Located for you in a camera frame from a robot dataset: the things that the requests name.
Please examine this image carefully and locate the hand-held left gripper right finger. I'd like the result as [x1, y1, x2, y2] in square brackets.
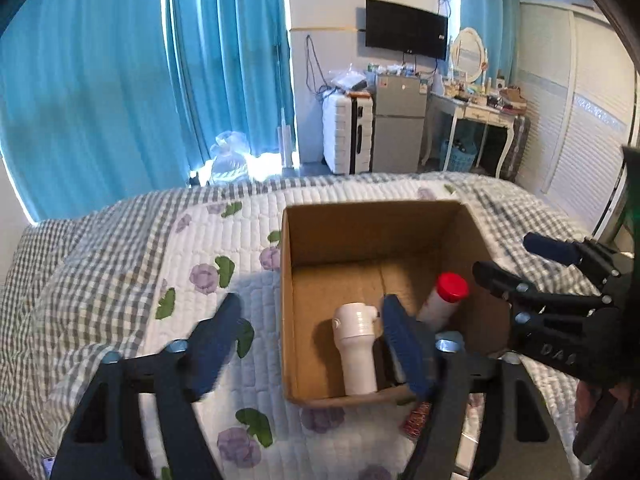
[382, 294, 576, 480]

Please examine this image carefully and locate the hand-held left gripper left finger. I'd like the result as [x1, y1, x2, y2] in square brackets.
[50, 292, 242, 480]

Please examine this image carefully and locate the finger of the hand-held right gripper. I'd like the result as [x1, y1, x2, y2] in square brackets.
[522, 232, 624, 282]
[472, 261, 622, 387]

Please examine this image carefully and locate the white plastic bottle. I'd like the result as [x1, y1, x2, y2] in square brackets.
[332, 302, 379, 396]

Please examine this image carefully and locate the white bottle with red cap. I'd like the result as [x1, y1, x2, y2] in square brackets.
[417, 272, 470, 334]

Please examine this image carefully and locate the brown cardboard box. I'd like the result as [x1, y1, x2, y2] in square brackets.
[280, 200, 516, 407]

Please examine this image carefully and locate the red patterned packet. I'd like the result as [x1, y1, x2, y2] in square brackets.
[399, 401, 432, 439]

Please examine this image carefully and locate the white floral quilt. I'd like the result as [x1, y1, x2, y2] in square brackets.
[132, 179, 593, 480]

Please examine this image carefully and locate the blue plastic basket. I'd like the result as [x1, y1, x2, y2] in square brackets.
[439, 138, 477, 174]

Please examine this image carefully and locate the white slatted wardrobe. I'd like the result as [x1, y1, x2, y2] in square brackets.
[514, 0, 640, 237]

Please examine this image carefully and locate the grey checked bed sheet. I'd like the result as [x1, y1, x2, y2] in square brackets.
[0, 172, 606, 480]

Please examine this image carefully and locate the white dressing table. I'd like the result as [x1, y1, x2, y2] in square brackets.
[421, 90, 527, 179]

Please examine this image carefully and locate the clutter of cosmetics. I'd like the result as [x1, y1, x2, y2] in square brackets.
[449, 76, 528, 112]

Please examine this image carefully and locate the clear plastic bag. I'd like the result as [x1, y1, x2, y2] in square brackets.
[208, 131, 251, 185]

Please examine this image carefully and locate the grey small fridge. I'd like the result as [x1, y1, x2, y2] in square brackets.
[373, 72, 429, 174]

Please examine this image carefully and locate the oval white-framed mirror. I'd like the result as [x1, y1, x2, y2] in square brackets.
[449, 27, 489, 86]

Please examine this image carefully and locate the white upright stick tool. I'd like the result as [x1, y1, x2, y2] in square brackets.
[276, 107, 297, 169]

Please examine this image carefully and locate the white suitcase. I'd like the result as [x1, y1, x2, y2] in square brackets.
[322, 91, 376, 176]

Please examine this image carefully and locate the row of small bottles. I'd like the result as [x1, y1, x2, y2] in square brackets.
[366, 61, 432, 79]

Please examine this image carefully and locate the blue curtain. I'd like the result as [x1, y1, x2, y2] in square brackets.
[456, 0, 522, 87]
[0, 0, 173, 222]
[165, 0, 297, 173]

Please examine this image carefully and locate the plastic bag of goods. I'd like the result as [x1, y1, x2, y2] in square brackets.
[327, 64, 372, 94]

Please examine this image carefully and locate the black wall television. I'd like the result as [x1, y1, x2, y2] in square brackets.
[365, 0, 449, 61]

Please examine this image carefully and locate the hanging grey cable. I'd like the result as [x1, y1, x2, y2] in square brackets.
[305, 34, 333, 107]

